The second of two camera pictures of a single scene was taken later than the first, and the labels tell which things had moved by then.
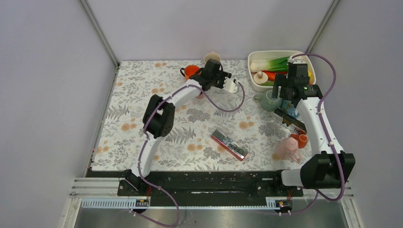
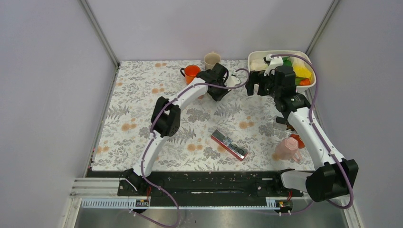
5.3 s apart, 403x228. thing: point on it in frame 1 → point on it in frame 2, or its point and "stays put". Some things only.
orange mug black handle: [189, 71] stays put
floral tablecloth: [215, 130] stays put
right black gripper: [280, 80] → [257, 77]
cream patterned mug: [212, 55] stays put
